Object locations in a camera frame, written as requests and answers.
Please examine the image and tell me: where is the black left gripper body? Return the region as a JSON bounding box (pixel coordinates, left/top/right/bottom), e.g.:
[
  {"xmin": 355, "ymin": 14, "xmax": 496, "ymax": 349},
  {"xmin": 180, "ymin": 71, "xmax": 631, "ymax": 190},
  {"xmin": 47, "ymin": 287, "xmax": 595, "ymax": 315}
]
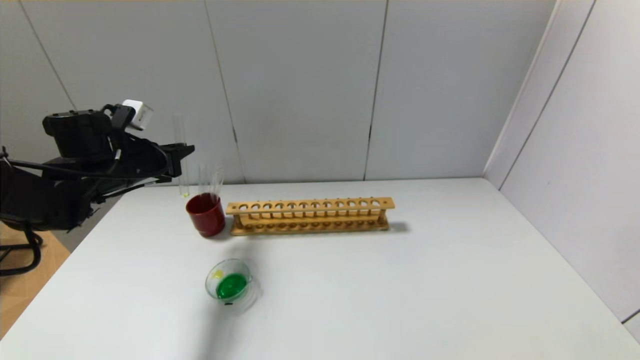
[{"xmin": 119, "ymin": 143, "xmax": 184, "ymax": 184}]

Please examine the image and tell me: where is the test tube with yellow pigment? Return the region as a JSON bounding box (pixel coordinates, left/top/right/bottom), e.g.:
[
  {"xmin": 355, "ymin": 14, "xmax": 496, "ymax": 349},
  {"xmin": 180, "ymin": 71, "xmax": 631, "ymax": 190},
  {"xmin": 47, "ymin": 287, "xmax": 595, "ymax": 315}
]
[{"xmin": 172, "ymin": 112, "xmax": 191, "ymax": 199}]

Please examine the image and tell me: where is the wooden test tube rack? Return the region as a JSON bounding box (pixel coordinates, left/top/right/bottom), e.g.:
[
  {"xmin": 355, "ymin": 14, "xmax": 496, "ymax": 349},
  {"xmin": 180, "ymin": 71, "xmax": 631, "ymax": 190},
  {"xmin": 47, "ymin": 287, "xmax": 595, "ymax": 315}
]
[{"xmin": 226, "ymin": 197, "xmax": 395, "ymax": 237}]

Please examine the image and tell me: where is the dark red cup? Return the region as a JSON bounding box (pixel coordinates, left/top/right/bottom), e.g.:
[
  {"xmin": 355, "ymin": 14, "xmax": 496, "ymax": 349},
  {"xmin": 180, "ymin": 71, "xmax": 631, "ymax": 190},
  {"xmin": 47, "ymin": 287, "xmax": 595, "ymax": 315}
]
[{"xmin": 186, "ymin": 193, "xmax": 227, "ymax": 238}]

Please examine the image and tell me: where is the clear glass beaker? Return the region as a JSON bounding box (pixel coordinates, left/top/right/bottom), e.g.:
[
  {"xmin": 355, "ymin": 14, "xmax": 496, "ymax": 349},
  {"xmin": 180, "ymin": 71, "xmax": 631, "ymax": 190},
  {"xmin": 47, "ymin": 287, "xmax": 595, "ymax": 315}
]
[{"xmin": 205, "ymin": 258, "xmax": 263, "ymax": 307}]

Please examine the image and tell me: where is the black metal stand leg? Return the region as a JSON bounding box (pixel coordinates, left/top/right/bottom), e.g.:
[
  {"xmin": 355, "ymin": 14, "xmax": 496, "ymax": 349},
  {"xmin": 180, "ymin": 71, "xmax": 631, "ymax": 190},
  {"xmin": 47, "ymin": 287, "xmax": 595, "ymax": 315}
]
[{"xmin": 0, "ymin": 242, "xmax": 33, "ymax": 263}]

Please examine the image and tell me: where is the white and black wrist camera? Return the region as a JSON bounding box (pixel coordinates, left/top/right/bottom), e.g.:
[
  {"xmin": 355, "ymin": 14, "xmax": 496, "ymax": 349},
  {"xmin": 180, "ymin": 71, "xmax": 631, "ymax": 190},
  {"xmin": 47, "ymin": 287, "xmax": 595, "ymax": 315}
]
[{"xmin": 111, "ymin": 99, "xmax": 154, "ymax": 132}]

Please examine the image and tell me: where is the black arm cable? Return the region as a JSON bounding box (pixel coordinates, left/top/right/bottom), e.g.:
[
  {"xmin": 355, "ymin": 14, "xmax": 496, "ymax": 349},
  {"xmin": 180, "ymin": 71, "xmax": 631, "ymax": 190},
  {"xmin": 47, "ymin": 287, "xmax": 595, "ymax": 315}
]
[{"xmin": 0, "ymin": 222, "xmax": 44, "ymax": 277}]

